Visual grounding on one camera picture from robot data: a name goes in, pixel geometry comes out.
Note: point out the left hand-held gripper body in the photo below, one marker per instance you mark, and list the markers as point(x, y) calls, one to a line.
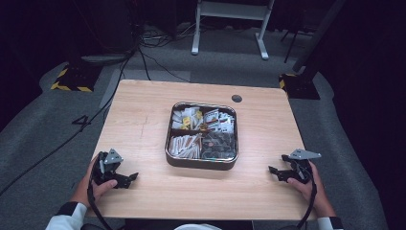
point(107, 171)

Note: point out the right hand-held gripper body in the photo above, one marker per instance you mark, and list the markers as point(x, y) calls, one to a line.
point(298, 169)

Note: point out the person's left hand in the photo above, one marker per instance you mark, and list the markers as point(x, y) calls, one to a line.
point(95, 191)

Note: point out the person's right hand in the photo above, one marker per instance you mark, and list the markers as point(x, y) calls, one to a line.
point(314, 195)

